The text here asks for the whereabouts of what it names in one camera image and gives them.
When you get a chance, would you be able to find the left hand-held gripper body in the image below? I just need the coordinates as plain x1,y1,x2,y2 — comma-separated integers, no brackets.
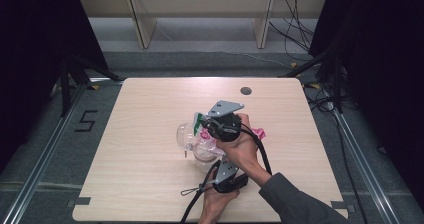
211,155,250,194

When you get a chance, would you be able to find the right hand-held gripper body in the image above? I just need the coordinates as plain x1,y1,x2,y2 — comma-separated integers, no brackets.
199,99,245,143

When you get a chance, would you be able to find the red and white plastic bag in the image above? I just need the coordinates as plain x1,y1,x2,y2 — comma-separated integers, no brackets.
192,111,268,152

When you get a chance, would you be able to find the clear jar with beige lid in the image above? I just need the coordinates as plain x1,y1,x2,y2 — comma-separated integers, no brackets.
175,121,225,173

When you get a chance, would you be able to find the person's right hand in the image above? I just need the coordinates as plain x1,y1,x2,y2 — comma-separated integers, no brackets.
215,113,268,177

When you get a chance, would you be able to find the person's left hand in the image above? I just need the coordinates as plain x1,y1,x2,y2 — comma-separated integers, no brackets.
198,180,241,224

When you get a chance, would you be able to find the black stand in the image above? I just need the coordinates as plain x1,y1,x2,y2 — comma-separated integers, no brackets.
278,40,346,113
58,52,123,118

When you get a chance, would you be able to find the light wooden shelf unit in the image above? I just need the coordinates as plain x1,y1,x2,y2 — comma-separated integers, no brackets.
77,0,329,50

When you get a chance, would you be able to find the black curtain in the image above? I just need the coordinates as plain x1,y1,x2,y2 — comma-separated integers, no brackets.
308,0,424,202
0,0,109,175

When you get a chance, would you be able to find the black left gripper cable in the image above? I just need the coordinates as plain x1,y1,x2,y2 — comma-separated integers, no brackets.
179,159,222,224

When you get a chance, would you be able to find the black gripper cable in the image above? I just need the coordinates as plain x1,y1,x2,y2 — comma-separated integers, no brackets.
239,125,273,177
179,159,222,224

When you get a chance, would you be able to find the grey cord loop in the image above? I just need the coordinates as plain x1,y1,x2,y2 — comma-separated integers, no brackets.
180,185,214,197

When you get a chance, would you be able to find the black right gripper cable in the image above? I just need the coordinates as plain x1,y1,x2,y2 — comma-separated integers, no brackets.
239,125,273,177

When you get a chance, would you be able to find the black cable bundle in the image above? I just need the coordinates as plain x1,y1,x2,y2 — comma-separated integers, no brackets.
268,0,318,53

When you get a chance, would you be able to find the black table bracket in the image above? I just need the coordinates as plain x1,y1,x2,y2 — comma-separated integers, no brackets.
65,196,92,208
330,200,356,214

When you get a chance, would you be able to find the metal floor rail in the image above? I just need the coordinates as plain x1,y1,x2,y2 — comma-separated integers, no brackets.
0,80,88,224
328,102,401,224

